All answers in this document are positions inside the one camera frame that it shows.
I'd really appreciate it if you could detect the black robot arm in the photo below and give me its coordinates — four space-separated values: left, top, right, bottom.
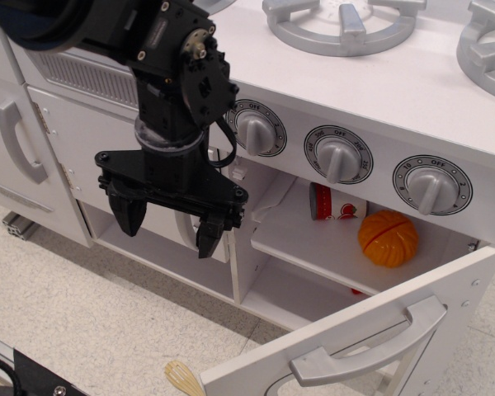
0 1 248 258

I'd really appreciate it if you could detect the grey fridge door handle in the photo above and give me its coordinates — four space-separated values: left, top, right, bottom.
0 100 48 185

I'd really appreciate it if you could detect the white oven door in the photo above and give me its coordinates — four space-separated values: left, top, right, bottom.
200 244 495 395

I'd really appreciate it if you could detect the right grey stove knob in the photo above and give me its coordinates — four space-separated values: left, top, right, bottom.
393 154 473 216

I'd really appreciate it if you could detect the left grey stove knob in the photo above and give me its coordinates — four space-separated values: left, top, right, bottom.
225 99 287 157

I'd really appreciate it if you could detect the middle grey stove knob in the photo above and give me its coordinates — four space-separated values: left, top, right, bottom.
304 125 374 185

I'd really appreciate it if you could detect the red white toy can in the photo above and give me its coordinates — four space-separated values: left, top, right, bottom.
309 182 368 220

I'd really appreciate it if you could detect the aluminium frame rail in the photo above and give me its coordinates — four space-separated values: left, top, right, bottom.
2 212 39 241

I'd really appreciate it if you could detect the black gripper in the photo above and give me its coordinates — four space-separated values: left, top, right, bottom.
95 145 248 258

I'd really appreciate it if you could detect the white cabinet door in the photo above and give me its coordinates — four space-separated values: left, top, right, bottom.
27 87 229 269

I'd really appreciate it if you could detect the white toy kitchen body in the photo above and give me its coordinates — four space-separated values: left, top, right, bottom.
0 0 495 396

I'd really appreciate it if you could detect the grey vent grille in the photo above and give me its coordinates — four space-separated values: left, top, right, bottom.
28 53 139 108

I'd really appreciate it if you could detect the grey cabinet door handle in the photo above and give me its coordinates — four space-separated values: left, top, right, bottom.
174 210 198 251

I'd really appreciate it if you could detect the orange toy pumpkin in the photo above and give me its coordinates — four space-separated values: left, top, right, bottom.
357 210 419 268

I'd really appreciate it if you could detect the wooden slotted spatula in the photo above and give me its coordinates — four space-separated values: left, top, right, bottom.
164 361 205 396

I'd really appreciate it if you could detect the black cable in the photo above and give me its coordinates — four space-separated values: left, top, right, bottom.
208 109 238 168

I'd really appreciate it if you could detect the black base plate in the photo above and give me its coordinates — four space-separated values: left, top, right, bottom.
0 349 87 396

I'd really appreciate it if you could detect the grey stove burner grate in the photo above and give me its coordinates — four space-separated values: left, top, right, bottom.
262 1 427 57

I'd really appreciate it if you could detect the grey stove knob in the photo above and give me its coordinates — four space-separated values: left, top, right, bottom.
225 99 287 157
393 154 473 216
304 125 374 185

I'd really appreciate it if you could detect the right grey burner grate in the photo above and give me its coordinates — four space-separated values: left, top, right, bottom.
456 1 495 96

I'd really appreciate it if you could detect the grey oven door handle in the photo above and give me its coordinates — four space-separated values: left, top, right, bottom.
290 295 448 389

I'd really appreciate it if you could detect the white left fridge door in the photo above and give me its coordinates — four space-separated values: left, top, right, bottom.
0 79 92 247

